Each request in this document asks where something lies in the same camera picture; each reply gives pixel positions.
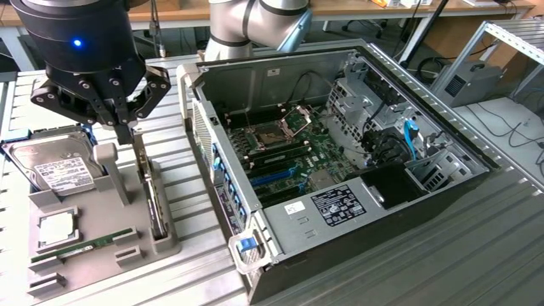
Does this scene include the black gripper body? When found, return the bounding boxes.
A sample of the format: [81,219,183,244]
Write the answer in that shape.
[8,0,149,111]

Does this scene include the black graphics card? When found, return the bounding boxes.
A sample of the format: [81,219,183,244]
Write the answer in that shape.
[132,129,169,242]

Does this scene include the silver hard disk drive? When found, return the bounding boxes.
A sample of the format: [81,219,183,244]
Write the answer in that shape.
[0,122,100,195]
[1,133,107,197]

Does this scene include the CPU socket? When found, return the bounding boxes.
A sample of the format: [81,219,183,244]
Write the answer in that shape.
[249,124,295,151]

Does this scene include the silver socket cover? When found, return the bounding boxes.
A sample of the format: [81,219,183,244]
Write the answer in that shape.
[279,104,316,138]

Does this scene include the black RAM slot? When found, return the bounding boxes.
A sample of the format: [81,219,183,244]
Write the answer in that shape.
[244,145,311,159]
[248,152,315,168]

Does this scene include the blue expansion slot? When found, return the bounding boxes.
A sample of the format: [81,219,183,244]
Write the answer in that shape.
[249,168,299,188]

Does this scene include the grey parts rack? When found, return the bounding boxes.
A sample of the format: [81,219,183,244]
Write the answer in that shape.
[24,142,183,299]

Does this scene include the silver CPU chip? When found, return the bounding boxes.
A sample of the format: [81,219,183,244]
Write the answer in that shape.
[36,212,80,247]

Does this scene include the long black expansion slot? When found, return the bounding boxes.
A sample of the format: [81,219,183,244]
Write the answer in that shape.
[257,189,307,207]
[253,181,301,198]

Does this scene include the green RAM stick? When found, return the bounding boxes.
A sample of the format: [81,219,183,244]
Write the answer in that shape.
[29,228,133,262]

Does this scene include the green motherboard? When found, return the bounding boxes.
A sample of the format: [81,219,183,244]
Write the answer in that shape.
[224,105,367,208]

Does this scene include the silver perforated drive cage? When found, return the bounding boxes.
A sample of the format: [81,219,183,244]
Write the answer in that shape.
[325,50,428,150]

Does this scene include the silver chipset heatsink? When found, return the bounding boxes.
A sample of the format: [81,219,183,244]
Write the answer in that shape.
[308,170,340,191]

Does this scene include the long wooden desk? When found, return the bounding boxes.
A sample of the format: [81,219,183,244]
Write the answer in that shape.
[0,0,536,73]

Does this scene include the blue case latch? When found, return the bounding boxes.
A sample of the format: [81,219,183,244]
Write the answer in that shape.
[236,237,257,254]

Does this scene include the grey power supply unit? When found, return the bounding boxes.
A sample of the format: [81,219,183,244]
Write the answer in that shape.
[259,178,385,258]

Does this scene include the black stand pole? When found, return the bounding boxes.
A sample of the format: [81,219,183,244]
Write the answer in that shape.
[399,0,451,66]

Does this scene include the silver disk bay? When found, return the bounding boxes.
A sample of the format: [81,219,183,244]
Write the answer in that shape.
[403,148,489,194]

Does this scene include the brown wooden panel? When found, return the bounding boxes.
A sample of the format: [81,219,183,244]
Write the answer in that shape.
[423,15,535,69]

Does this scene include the open black PC case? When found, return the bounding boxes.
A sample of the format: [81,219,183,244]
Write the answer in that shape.
[175,38,503,305]

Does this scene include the grey case handle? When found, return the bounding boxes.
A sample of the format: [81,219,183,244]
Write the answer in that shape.
[227,222,273,275]
[175,61,207,121]

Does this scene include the hanging grey cable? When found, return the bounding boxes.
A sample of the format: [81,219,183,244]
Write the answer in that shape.
[147,0,168,60]

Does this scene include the black looped wire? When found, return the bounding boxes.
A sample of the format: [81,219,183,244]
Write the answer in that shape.
[288,71,337,108]

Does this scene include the black wire bundle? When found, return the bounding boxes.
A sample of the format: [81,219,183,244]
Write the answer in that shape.
[360,127,412,169]

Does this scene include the blue SATA wire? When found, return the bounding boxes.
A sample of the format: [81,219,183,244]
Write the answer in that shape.
[400,117,423,161]

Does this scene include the grey box with handle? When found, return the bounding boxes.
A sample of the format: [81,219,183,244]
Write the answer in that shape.
[441,60,505,108]

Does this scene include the black cables on white table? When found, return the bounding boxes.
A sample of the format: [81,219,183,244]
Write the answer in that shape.
[465,101,544,149]

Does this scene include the aluminium frame shelf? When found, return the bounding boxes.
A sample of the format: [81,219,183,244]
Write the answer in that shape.
[428,19,544,96]

